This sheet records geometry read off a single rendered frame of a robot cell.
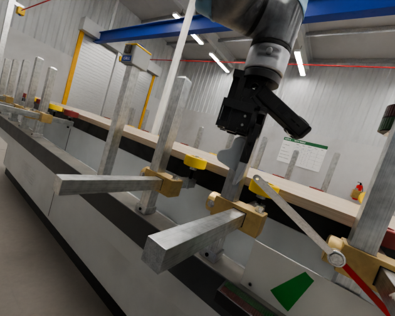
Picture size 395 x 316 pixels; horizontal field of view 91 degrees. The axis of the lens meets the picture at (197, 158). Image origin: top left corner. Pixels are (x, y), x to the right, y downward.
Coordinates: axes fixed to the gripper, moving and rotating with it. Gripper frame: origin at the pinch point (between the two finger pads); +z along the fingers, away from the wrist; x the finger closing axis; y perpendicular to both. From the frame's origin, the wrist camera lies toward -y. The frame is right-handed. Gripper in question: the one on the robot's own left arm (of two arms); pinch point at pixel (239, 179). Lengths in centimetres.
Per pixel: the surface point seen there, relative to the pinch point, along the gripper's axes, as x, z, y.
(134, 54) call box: -22, -27, 46
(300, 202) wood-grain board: -20.2, 2.8, -18.0
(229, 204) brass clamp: -5.9, 6.7, 0.2
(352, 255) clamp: 1.9, 5.5, -21.1
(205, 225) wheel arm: 9.8, 7.0, 2.7
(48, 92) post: -51, -6, 116
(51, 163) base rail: -35, 26, 83
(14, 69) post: -76, -15, 187
